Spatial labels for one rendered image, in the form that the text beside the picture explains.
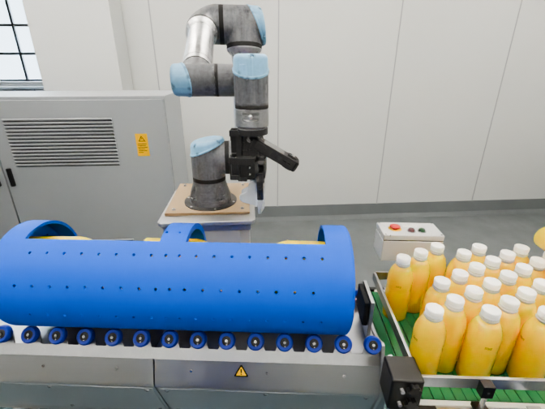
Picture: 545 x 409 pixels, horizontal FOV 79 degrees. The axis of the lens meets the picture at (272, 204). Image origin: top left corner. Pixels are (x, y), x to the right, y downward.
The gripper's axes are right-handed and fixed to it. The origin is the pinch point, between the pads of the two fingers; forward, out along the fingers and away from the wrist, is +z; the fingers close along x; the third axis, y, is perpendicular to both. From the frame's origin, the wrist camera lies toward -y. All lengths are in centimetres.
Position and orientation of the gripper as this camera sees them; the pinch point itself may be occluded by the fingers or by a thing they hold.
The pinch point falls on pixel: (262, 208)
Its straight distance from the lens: 83.2
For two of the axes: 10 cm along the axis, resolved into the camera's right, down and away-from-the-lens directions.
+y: -10.0, -0.2, 0.4
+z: 0.0, 9.2, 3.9
